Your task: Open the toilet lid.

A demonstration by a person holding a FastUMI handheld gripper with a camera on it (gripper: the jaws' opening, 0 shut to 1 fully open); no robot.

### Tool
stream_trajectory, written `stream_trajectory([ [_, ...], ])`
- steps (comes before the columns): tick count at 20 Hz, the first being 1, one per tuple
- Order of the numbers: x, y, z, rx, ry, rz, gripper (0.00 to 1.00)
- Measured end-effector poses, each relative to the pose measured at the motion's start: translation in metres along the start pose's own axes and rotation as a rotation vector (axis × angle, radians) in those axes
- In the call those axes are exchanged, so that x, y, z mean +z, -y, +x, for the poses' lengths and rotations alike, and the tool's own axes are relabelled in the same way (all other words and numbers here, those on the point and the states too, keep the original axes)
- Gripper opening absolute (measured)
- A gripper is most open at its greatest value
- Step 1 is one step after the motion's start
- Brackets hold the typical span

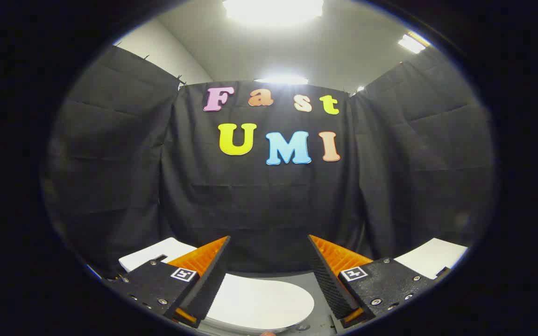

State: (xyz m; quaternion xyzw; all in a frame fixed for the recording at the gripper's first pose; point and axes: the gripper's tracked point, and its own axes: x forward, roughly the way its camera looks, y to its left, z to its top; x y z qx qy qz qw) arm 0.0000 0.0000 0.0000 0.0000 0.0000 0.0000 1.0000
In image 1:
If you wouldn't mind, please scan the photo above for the white toilet tank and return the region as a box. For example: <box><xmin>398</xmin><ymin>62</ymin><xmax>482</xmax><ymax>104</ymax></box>
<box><xmin>119</xmin><ymin>237</ymin><xmax>198</xmax><ymax>273</ymax></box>

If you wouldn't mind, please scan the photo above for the black backdrop cloth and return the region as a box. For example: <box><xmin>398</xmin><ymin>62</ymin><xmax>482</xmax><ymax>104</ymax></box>
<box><xmin>42</xmin><ymin>44</ymin><xmax>496</xmax><ymax>280</ymax></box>

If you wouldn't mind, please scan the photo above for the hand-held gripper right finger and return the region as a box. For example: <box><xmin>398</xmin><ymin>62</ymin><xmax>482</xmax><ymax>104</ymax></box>
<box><xmin>307</xmin><ymin>234</ymin><xmax>452</xmax><ymax>329</ymax></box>

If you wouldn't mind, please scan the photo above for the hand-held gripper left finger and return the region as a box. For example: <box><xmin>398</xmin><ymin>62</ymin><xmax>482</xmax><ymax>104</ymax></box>
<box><xmin>106</xmin><ymin>236</ymin><xmax>231</xmax><ymax>329</ymax></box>

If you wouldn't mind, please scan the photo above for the long ceiling light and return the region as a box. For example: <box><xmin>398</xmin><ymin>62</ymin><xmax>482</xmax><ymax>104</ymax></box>
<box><xmin>255</xmin><ymin>75</ymin><xmax>309</xmax><ymax>86</ymax></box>

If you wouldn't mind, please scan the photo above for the rectangular ceiling light panel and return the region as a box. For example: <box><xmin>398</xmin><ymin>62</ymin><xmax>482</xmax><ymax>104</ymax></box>
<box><xmin>397</xmin><ymin>34</ymin><xmax>427</xmax><ymax>55</ymax></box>

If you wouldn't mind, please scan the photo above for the grey drawer cabinet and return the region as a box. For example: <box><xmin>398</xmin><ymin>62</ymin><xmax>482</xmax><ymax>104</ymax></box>
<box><xmin>394</xmin><ymin>238</ymin><xmax>469</xmax><ymax>280</ymax></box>

